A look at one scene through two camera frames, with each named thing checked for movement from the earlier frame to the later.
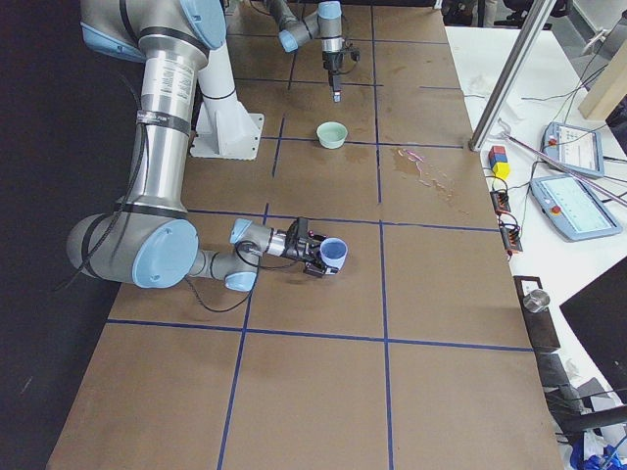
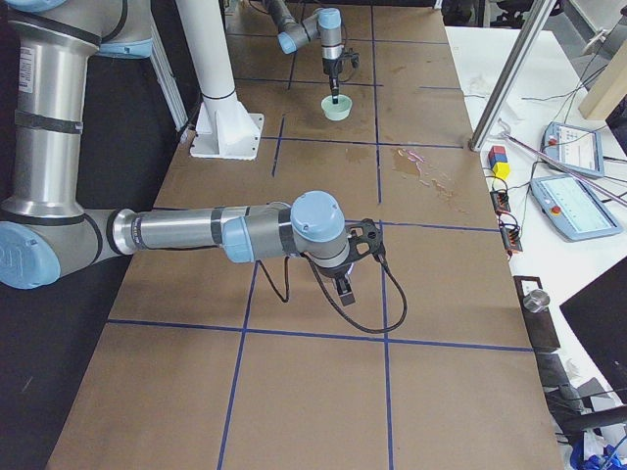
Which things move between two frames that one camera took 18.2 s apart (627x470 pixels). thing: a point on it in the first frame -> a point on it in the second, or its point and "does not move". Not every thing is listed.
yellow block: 502,169 does not move
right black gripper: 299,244 -> 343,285
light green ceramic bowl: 331,134 -> 337,112
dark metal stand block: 540,324 does not move
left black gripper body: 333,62 does not move
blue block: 498,158 does not move
